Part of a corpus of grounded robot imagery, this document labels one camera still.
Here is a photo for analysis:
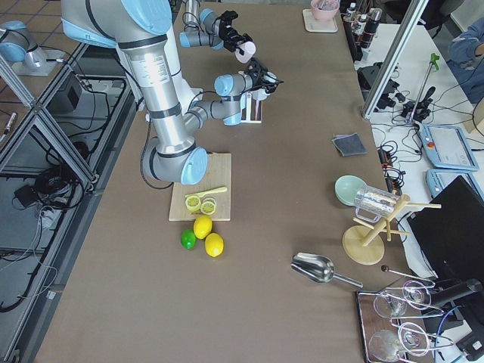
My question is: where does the pink bowl with ice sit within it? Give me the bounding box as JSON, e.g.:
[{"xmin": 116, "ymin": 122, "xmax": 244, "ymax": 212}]
[{"xmin": 310, "ymin": 0, "xmax": 340, "ymax": 21}]

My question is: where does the wooden cutting board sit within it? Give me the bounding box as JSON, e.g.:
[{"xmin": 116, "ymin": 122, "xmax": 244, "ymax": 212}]
[{"xmin": 168, "ymin": 153, "xmax": 232, "ymax": 222}]

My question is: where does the wooden mug tree stand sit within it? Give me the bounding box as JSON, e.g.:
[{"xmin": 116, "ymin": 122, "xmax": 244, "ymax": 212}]
[{"xmin": 342, "ymin": 194, "xmax": 442, "ymax": 265}]

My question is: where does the white wire cup rack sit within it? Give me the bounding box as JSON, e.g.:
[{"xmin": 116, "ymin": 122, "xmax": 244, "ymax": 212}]
[{"xmin": 241, "ymin": 91, "xmax": 262, "ymax": 124}]

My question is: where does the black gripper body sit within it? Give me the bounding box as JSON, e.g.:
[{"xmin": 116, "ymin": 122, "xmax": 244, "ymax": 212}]
[
  {"xmin": 244, "ymin": 57, "xmax": 268, "ymax": 90},
  {"xmin": 218, "ymin": 11, "xmax": 244, "ymax": 48}
]

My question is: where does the lemon slice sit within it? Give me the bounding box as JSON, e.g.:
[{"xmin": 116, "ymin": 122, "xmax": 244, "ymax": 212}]
[
  {"xmin": 185, "ymin": 195, "xmax": 201, "ymax": 213},
  {"xmin": 200, "ymin": 197, "xmax": 217, "ymax": 216}
]

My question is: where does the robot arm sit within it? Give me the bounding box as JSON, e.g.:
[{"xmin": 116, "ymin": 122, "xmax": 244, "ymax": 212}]
[
  {"xmin": 179, "ymin": 1, "xmax": 256, "ymax": 64},
  {"xmin": 61, "ymin": 1, "xmax": 280, "ymax": 185}
]

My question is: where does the green lime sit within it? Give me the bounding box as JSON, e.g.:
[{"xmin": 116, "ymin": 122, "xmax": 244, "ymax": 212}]
[{"xmin": 180, "ymin": 229, "xmax": 197, "ymax": 250}]

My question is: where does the wine glass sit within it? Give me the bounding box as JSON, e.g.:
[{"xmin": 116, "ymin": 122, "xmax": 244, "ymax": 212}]
[
  {"xmin": 402, "ymin": 281, "xmax": 431, "ymax": 310},
  {"xmin": 398, "ymin": 321, "xmax": 430, "ymax": 357}
]

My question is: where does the metal scoop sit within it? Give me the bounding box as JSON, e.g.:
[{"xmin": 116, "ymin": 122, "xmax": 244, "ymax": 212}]
[{"xmin": 290, "ymin": 252, "xmax": 363, "ymax": 289}]

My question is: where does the pink plastic cup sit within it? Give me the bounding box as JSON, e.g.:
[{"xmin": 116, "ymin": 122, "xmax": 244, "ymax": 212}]
[{"xmin": 235, "ymin": 42, "xmax": 256, "ymax": 64}]

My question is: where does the blue teach pendant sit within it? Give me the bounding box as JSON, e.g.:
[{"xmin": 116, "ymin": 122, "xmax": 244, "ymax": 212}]
[
  {"xmin": 425, "ymin": 169, "xmax": 482, "ymax": 197},
  {"xmin": 420, "ymin": 125, "xmax": 479, "ymax": 171}
]

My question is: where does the beige plastic tray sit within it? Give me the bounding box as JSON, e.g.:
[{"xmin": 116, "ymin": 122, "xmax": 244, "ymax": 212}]
[{"xmin": 302, "ymin": 9, "xmax": 338, "ymax": 33}]

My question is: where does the clear glass pitcher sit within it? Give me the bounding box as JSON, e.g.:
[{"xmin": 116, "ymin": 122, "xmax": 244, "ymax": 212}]
[{"xmin": 354, "ymin": 185, "xmax": 399, "ymax": 223}]

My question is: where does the whole yellow lemon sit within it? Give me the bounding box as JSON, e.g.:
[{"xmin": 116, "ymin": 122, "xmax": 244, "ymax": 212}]
[
  {"xmin": 205, "ymin": 232, "xmax": 225, "ymax": 258},
  {"xmin": 193, "ymin": 215, "xmax": 213, "ymax": 240}
]

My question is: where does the yellow plastic knife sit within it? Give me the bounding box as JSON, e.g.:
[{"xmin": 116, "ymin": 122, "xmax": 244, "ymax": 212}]
[{"xmin": 185, "ymin": 186, "xmax": 228, "ymax": 198}]

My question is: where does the grey folded cloth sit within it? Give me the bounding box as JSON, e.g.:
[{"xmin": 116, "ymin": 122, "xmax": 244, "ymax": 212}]
[{"xmin": 332, "ymin": 133, "xmax": 367, "ymax": 157}]

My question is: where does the black monitor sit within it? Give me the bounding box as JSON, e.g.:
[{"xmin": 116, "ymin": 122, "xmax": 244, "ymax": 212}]
[{"xmin": 407, "ymin": 176, "xmax": 483, "ymax": 281}]

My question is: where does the green bowl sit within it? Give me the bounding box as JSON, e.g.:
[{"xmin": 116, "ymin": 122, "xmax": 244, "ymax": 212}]
[{"xmin": 334, "ymin": 175, "xmax": 366, "ymax": 206}]

